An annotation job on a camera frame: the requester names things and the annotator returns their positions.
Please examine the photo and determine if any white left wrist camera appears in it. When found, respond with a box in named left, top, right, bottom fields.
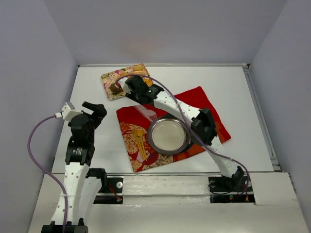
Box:
left=54, top=101, right=82, bottom=122

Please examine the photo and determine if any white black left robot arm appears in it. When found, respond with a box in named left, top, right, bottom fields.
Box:
left=51, top=101, right=107, bottom=225

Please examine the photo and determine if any orange glazed bagel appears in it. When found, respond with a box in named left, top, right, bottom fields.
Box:
left=143, top=78, right=153, bottom=87

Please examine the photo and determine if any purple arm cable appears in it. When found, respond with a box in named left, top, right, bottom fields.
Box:
left=115, top=75, right=250, bottom=202
left=27, top=115, right=69, bottom=233

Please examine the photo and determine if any sesame sandwich bun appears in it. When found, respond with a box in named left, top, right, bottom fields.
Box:
left=131, top=70, right=147, bottom=75

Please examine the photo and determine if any floral rectangular tray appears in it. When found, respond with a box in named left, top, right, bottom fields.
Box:
left=101, top=66, right=149, bottom=100

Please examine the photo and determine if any large orange-glazed bread roll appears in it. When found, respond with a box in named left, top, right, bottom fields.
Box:
left=117, top=72, right=128, bottom=79

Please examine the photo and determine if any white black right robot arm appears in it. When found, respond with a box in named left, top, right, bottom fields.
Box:
left=116, top=74, right=250, bottom=187

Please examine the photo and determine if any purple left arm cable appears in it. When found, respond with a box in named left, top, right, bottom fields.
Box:
left=27, top=115, right=69, bottom=233

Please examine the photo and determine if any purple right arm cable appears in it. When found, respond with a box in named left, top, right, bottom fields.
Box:
left=115, top=75, right=250, bottom=202

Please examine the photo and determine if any small pale round bun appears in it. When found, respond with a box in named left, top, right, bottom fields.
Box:
left=132, top=64, right=144, bottom=71

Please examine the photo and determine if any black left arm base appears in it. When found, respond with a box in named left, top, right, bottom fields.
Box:
left=41, top=218, right=88, bottom=233

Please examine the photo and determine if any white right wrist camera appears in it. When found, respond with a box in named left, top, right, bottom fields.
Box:
left=118, top=77, right=131, bottom=93

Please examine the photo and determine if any silver metal plate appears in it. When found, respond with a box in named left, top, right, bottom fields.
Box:
left=147, top=115, right=191, bottom=155

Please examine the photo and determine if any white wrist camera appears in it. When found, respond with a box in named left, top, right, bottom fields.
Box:
left=118, top=77, right=131, bottom=93
left=54, top=101, right=82, bottom=122

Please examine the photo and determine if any red patterned placemat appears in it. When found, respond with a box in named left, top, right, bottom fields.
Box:
left=116, top=86, right=231, bottom=172

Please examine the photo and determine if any brown chocolate swirl bread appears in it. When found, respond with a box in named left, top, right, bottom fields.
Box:
left=109, top=83, right=123, bottom=95

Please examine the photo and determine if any yellow fork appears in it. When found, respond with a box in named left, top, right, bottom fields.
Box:
left=133, top=128, right=147, bottom=161

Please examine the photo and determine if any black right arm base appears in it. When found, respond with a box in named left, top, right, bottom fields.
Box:
left=207, top=176, right=255, bottom=204

